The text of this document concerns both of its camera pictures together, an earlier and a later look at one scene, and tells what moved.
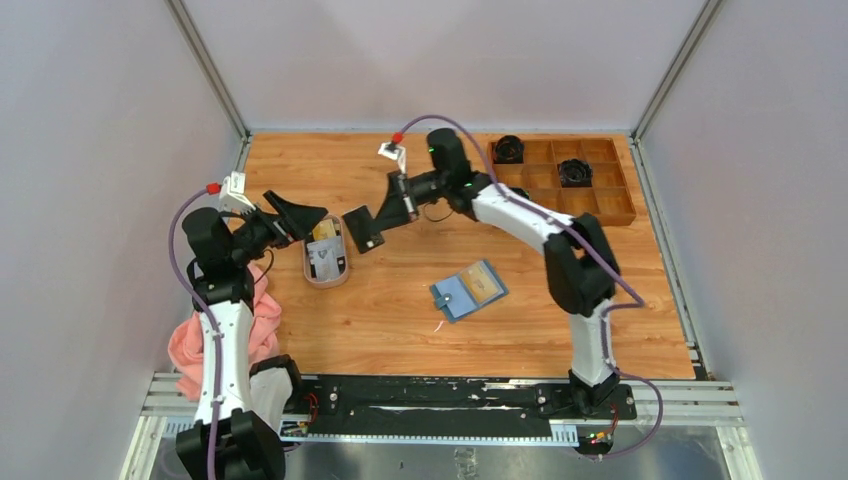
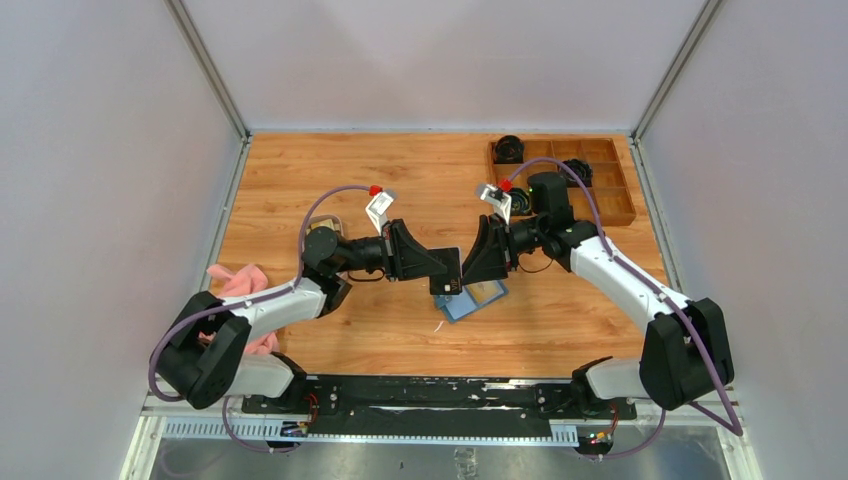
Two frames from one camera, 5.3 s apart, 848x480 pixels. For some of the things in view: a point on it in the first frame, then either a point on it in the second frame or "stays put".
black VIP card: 366,233 -> 449,282
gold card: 480,284 stays put
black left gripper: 300,220 -> 402,257
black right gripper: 397,210 -> 487,259
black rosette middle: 575,173 stays put
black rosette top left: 509,150 stays put
